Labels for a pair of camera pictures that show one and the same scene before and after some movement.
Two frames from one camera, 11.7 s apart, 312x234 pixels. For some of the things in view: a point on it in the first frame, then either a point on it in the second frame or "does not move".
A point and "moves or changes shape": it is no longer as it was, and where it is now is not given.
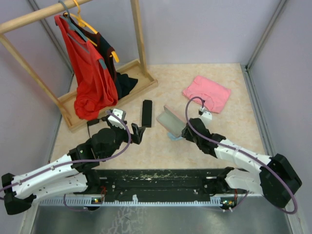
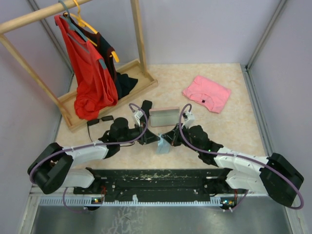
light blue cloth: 174,138 moves or changes shape
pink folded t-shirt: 216,97 does not move
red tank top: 95,94 does not move
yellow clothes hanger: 82,23 does not move
